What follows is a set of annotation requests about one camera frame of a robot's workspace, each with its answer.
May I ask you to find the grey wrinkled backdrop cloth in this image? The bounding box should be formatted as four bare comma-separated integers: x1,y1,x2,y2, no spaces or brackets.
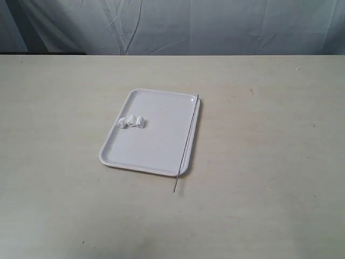
1,1,344,56

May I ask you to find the white marshmallow tip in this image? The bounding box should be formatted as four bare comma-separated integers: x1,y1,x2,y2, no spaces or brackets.
135,116,146,128

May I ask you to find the white marshmallow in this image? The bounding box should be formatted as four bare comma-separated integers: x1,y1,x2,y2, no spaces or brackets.
126,115,136,127

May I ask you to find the thin metal skewer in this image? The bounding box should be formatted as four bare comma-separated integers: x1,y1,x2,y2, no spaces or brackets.
173,94,199,194

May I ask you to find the white marshmallow handle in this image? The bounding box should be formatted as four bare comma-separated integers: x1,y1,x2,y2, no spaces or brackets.
117,117,127,128

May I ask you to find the white rectangular plastic tray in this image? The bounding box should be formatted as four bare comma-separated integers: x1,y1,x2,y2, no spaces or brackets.
99,89,201,177

